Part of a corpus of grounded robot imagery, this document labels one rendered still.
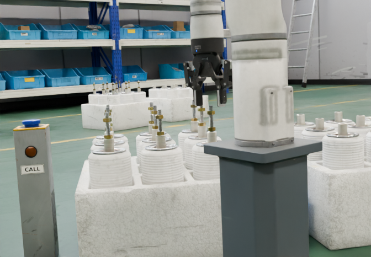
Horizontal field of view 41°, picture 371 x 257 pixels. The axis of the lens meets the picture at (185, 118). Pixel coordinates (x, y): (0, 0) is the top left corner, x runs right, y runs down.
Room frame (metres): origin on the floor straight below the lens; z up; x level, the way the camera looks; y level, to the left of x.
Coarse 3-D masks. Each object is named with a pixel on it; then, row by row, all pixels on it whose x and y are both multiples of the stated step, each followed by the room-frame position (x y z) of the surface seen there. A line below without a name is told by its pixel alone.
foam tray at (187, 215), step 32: (96, 192) 1.02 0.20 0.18; (128, 192) 1.03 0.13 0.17; (160, 192) 1.04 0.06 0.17; (192, 192) 1.05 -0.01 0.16; (96, 224) 1.02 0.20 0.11; (128, 224) 1.03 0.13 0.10; (160, 224) 1.04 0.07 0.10; (192, 224) 1.05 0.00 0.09; (96, 256) 1.02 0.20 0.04; (128, 256) 1.02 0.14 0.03; (160, 256) 1.03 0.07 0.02; (192, 256) 1.04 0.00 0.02
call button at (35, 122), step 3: (24, 120) 1.11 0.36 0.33; (27, 120) 1.10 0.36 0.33; (30, 120) 1.10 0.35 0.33; (33, 120) 1.10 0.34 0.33; (36, 120) 1.10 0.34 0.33; (39, 120) 1.11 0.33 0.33; (24, 123) 1.10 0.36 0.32; (27, 123) 1.10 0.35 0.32; (30, 123) 1.10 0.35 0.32; (33, 123) 1.10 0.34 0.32; (36, 123) 1.10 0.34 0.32; (39, 123) 1.11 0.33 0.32; (24, 126) 1.11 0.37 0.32; (27, 126) 1.10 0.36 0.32; (30, 126) 1.10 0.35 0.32; (33, 126) 1.10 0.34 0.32
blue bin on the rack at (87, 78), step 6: (78, 72) 6.00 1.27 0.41; (84, 72) 6.39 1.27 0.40; (90, 72) 6.43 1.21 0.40; (96, 72) 6.38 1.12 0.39; (102, 72) 6.26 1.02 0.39; (84, 78) 5.89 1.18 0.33; (90, 78) 5.90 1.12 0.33; (96, 78) 5.96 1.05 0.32; (102, 78) 6.01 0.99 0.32; (108, 78) 6.06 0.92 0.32; (84, 84) 5.92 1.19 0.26; (90, 84) 5.92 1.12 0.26
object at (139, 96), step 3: (138, 81) 3.67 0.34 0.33; (138, 84) 3.67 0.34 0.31; (138, 87) 3.67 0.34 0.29; (138, 90) 3.67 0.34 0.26; (135, 93) 3.64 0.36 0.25; (138, 93) 3.63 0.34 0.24; (141, 93) 3.63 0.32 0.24; (144, 93) 3.65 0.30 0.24; (135, 96) 3.63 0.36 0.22; (138, 96) 3.63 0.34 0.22; (141, 96) 3.63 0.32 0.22; (144, 96) 3.65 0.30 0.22; (135, 99) 3.64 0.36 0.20; (138, 99) 3.63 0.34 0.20; (141, 99) 3.63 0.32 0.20; (144, 99) 3.65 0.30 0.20; (135, 102) 3.64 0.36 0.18; (138, 102) 3.63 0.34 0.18
